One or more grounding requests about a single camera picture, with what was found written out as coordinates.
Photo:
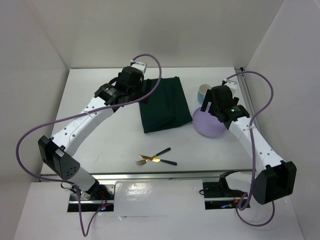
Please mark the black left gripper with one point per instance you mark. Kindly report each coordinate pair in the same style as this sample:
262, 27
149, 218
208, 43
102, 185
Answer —
139, 85

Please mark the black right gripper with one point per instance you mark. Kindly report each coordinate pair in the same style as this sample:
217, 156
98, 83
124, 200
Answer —
208, 98

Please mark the light blue mug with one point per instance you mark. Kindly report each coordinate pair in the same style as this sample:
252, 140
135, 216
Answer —
202, 90

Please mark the lilac plate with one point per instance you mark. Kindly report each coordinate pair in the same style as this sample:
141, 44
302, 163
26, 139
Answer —
207, 125

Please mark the dark green cloth placemat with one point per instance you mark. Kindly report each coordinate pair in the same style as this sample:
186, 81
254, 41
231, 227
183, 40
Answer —
166, 108

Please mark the gold fork black handle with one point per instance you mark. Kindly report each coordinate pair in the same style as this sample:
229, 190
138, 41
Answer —
145, 159

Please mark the gold knife black handle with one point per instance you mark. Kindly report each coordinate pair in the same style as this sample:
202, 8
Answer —
168, 162

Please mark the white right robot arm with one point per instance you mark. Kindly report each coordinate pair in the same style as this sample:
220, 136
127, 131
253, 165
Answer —
272, 178

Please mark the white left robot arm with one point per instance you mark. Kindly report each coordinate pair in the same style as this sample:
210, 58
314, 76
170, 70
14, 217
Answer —
57, 151

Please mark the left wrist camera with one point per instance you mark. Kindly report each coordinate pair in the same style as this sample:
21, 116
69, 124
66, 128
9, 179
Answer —
141, 66

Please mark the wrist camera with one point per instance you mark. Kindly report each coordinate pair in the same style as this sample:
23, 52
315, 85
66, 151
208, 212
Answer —
233, 85
141, 66

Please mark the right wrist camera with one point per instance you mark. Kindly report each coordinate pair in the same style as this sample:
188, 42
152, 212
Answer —
233, 85

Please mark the aluminium rail right side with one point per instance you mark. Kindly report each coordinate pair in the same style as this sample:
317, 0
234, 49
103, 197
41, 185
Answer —
245, 90

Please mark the aluminium rail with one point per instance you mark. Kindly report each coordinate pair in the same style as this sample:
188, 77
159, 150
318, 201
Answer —
245, 90
160, 175

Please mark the aluminium rail front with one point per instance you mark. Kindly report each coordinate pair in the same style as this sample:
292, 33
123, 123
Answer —
160, 175

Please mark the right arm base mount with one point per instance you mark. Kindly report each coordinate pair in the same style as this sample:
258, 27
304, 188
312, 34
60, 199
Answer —
215, 198

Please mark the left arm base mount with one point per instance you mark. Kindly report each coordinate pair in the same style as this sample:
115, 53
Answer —
89, 204

